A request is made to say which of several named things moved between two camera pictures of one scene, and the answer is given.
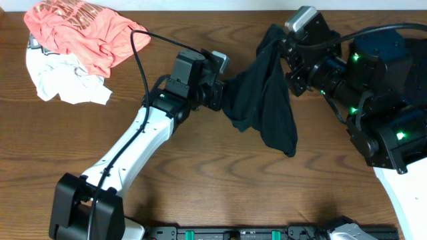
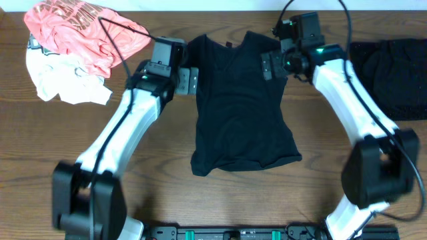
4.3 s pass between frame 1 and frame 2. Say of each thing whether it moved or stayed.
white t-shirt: stayed
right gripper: moved
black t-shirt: moved
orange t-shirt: stayed
